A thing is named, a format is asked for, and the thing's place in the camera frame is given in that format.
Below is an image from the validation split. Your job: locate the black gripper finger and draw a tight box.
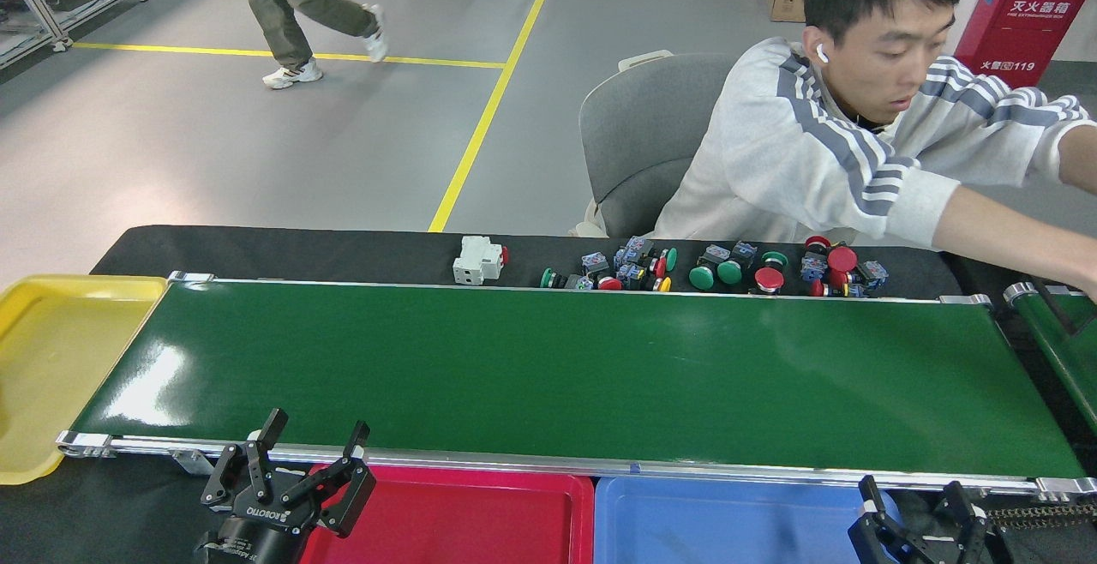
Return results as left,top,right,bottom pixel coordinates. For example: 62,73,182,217
283,420,377,539
201,409,289,509
848,476,911,564
931,480,995,564

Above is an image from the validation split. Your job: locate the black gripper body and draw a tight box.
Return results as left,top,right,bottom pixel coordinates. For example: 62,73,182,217
195,500,320,564

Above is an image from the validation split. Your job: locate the white circuit breaker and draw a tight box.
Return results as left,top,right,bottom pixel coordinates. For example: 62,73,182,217
453,236,509,286

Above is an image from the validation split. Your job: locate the green mushroom push button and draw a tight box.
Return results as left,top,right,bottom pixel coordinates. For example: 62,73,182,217
688,244,731,292
716,241,758,286

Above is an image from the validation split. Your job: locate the red plastic tray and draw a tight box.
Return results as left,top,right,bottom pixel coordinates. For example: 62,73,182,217
298,464,596,564

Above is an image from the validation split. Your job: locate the blue plastic tray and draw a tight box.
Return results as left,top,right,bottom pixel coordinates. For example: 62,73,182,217
593,476,905,564

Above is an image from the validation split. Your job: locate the yellow plastic tray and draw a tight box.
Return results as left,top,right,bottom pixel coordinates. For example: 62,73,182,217
0,274,170,486

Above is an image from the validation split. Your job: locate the green conveyor belt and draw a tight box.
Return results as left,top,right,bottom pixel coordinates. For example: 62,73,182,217
1003,281,1097,436
56,271,1097,505

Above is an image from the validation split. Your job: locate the grey office chair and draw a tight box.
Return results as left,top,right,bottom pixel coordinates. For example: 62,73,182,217
579,50,742,239

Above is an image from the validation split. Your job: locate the red fire extinguisher cabinet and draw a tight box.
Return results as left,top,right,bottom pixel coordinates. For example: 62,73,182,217
954,0,1097,89

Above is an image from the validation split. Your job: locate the metal drive chain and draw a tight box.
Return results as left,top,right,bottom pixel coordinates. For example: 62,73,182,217
986,502,1097,531

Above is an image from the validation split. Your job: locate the silver metal frame rack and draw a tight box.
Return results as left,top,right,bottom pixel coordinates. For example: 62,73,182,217
0,0,148,68

